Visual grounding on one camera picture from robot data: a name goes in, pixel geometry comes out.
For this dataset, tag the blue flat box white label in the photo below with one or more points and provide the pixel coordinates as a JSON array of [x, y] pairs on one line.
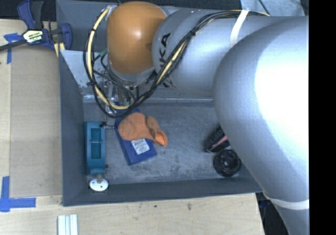
[[131, 151]]

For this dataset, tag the orange cloth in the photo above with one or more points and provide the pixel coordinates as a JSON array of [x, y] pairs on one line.
[[136, 126]]

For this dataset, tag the grey metal bin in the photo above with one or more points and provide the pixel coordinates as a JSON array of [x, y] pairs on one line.
[[183, 134]]

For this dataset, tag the black and pink brush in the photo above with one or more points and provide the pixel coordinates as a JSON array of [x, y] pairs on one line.
[[215, 139]]

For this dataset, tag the pale flat board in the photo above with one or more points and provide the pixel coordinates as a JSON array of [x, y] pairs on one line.
[[34, 123]]

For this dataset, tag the teal tool with white knob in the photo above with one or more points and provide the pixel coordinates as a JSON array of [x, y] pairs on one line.
[[95, 147]]

